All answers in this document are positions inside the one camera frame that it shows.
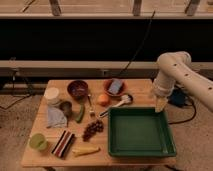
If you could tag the green plastic cup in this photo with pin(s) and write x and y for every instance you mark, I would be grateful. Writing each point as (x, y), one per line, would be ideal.
(38, 142)

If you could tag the yellow translucent gripper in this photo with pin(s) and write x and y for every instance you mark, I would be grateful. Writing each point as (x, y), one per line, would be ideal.
(160, 104)

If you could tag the dark red bowl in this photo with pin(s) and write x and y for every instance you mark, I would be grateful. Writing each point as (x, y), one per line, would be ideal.
(78, 89)

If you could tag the wooden table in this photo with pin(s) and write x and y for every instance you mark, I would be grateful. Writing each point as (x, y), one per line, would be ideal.
(139, 88)

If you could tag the green plastic tray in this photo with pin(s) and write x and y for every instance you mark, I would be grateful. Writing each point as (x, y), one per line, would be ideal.
(139, 132)

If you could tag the purple grape bunch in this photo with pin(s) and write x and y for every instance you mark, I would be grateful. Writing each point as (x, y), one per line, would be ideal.
(91, 129)

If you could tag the striped red black block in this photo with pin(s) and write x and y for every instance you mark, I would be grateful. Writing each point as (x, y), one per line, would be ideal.
(63, 143)

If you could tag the green pea pod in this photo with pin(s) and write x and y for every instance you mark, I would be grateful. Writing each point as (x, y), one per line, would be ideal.
(80, 115)

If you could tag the blue power adapter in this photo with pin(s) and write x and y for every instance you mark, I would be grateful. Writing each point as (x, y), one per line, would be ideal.
(177, 98)

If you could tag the orange apple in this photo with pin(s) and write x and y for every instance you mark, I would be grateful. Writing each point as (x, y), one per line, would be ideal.
(103, 100)

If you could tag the white lidded container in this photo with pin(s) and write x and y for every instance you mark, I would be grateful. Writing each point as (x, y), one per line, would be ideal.
(52, 95)

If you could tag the blue grey cloth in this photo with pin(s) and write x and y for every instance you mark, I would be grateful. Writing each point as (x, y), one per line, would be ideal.
(55, 118)

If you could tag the orange bowl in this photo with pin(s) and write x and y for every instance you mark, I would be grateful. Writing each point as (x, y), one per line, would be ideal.
(107, 84)

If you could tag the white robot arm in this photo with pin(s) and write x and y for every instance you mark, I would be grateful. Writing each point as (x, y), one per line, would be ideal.
(174, 67)

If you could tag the metal fork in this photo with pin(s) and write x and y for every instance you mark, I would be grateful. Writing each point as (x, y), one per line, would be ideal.
(92, 112)

